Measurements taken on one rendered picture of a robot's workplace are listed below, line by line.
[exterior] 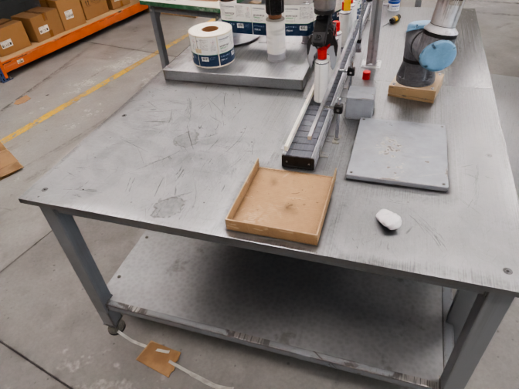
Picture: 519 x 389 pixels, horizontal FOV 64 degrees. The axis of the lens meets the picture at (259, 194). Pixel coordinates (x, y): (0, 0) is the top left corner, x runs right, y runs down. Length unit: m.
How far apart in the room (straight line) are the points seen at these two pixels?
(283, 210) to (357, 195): 0.23
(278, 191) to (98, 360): 1.17
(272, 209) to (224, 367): 0.87
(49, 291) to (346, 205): 1.65
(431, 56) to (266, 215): 0.82
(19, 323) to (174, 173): 1.23
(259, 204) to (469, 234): 0.58
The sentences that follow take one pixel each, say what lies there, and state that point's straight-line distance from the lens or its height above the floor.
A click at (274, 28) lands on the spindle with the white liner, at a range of 1.96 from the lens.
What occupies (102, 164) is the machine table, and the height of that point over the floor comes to 0.83.
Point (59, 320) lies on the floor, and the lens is 2.26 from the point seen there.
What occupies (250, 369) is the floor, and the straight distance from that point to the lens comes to 1.87.
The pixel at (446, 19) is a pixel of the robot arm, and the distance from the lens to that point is 1.63.
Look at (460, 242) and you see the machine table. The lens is 1.21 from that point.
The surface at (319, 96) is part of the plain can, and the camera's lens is 1.63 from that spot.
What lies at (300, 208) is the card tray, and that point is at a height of 0.83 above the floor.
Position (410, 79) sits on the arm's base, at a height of 0.91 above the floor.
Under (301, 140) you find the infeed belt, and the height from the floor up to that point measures 0.88.
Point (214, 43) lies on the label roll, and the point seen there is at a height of 0.99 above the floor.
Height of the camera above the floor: 1.66
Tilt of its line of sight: 40 degrees down
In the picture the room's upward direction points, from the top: 5 degrees counter-clockwise
